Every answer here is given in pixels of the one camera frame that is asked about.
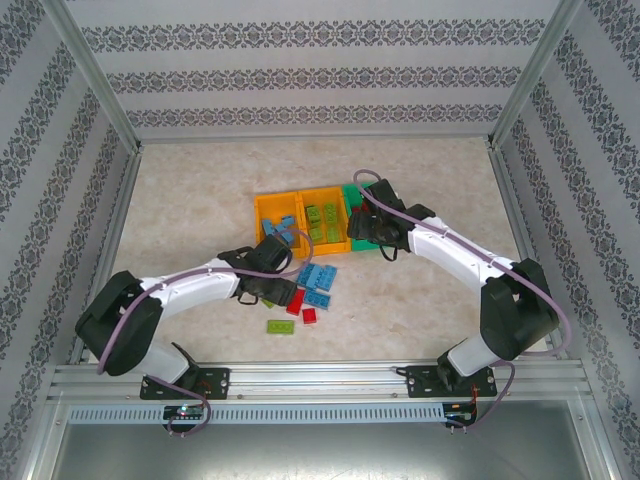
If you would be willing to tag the long lime lego brick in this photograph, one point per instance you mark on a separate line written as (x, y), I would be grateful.
(313, 214)
(330, 212)
(266, 302)
(280, 326)
(332, 235)

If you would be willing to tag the small lime lego brick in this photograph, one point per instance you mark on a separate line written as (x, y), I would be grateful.
(316, 232)

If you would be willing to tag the small blue lego brick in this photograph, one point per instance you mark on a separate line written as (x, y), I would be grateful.
(286, 221)

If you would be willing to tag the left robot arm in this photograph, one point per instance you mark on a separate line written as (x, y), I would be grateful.
(200, 285)

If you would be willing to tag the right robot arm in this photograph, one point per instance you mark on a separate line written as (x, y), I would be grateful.
(440, 245)

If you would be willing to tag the green plastic bin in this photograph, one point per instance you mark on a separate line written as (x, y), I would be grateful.
(361, 246)

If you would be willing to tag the small red lego brick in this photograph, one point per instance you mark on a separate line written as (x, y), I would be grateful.
(310, 315)

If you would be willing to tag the orange plastic bin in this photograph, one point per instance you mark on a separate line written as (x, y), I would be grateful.
(320, 196)
(265, 207)

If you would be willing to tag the small circuit board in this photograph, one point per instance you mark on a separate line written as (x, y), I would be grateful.
(182, 411)
(460, 415)

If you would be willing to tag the grey metal panel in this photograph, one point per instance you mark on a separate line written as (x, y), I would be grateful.
(320, 455)

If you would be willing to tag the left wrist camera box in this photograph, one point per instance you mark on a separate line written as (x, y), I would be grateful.
(272, 252)

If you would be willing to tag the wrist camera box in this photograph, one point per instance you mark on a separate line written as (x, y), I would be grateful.
(272, 252)
(382, 192)

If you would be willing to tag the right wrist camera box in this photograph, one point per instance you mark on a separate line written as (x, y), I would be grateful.
(382, 192)

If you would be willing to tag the aluminium mounting rail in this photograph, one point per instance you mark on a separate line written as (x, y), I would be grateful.
(320, 377)

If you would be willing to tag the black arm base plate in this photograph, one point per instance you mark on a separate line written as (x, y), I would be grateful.
(217, 382)
(417, 382)

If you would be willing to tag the aluminium side rail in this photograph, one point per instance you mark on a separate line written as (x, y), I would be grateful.
(122, 200)
(510, 200)

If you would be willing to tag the aluminium frame post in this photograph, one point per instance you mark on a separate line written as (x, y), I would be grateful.
(540, 65)
(85, 65)

